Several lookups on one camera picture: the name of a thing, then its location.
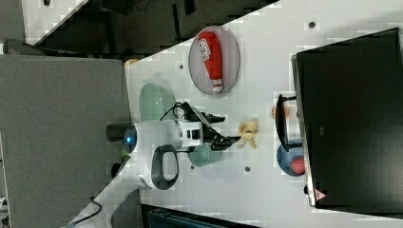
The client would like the yellow peeled toy banana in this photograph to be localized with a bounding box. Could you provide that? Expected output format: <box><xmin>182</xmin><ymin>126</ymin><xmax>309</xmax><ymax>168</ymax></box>
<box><xmin>236</xmin><ymin>118</ymin><xmax>259</xmax><ymax>150</ymax></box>

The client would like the red toy strawberry in cup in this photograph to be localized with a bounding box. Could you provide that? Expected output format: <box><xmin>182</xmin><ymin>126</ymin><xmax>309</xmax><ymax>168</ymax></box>
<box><xmin>290</xmin><ymin>156</ymin><xmax>305</xmax><ymax>175</ymax></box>

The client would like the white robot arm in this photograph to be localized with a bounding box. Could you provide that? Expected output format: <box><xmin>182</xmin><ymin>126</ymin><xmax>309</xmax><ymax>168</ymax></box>
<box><xmin>62</xmin><ymin>102</ymin><xmax>240</xmax><ymax>228</ymax></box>

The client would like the toaster oven black and silver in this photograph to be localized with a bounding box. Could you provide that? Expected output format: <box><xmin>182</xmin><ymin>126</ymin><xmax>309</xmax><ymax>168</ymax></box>
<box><xmin>291</xmin><ymin>28</ymin><xmax>403</xmax><ymax>219</ymax></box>

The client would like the red ketchup bottle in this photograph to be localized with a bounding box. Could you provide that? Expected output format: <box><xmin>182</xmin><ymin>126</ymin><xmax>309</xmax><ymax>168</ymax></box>
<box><xmin>197</xmin><ymin>31</ymin><xmax>223</xmax><ymax>93</ymax></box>

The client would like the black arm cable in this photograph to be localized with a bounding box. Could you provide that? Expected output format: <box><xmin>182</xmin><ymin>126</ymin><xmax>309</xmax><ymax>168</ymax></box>
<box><xmin>159</xmin><ymin>102</ymin><xmax>186</xmax><ymax>123</ymax></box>

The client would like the green perforated colander basket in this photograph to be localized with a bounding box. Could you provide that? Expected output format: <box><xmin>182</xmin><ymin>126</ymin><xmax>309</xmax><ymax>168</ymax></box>
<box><xmin>139</xmin><ymin>83</ymin><xmax>175</xmax><ymax>122</ymax></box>

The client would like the blue plastic cup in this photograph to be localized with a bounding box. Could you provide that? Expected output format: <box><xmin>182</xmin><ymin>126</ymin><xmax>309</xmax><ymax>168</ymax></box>
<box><xmin>277</xmin><ymin>145</ymin><xmax>305</xmax><ymax>177</ymax></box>

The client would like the orange slice toy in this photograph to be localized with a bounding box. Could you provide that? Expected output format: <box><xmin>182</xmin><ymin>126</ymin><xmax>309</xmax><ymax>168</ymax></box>
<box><xmin>271</xmin><ymin>105</ymin><xmax>290</xmax><ymax>120</ymax></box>

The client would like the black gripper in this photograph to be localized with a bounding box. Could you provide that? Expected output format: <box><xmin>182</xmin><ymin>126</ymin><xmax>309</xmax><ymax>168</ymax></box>
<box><xmin>182</xmin><ymin>102</ymin><xmax>241</xmax><ymax>151</ymax></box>

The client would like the grey partition panel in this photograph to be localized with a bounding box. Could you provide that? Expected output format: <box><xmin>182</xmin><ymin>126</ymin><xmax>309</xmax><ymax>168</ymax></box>
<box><xmin>1</xmin><ymin>39</ymin><xmax>130</xmax><ymax>228</ymax></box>

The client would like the grey round plate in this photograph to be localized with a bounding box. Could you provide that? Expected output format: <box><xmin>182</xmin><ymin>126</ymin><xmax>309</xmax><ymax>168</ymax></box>
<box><xmin>188</xmin><ymin>26</ymin><xmax>240</xmax><ymax>95</ymax></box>

